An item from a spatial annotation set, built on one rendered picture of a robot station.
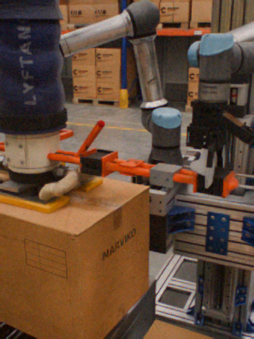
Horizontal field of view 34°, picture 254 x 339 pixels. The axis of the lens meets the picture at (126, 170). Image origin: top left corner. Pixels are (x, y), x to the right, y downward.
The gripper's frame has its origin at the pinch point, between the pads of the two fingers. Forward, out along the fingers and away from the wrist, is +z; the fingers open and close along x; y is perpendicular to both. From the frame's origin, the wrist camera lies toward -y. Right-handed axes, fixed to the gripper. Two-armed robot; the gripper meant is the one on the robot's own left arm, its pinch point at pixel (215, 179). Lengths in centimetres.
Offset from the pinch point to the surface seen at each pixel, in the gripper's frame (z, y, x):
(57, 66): -26, 50, -1
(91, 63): 20, 489, -678
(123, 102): 97, 406, -672
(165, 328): 66, 20, -18
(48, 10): -42, 49, 2
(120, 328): 61, 31, -5
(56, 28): -37, 50, -1
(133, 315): 62, 31, -15
